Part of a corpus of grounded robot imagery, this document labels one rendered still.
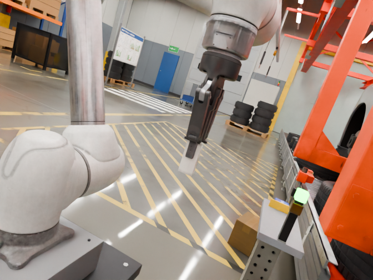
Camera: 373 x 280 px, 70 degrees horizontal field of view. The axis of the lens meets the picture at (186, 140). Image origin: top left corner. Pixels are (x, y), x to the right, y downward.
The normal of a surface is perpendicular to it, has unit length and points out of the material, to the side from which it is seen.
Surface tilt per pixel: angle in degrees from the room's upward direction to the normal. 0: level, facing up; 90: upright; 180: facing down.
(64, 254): 1
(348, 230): 90
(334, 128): 90
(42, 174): 77
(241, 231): 90
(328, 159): 90
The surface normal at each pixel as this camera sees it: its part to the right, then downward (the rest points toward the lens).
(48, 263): 0.29, -0.94
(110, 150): 0.92, -0.04
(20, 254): 0.41, -0.82
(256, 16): 0.57, 0.51
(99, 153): 0.75, -0.18
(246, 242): -0.53, 0.00
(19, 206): 0.21, 0.27
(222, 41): -0.32, 0.10
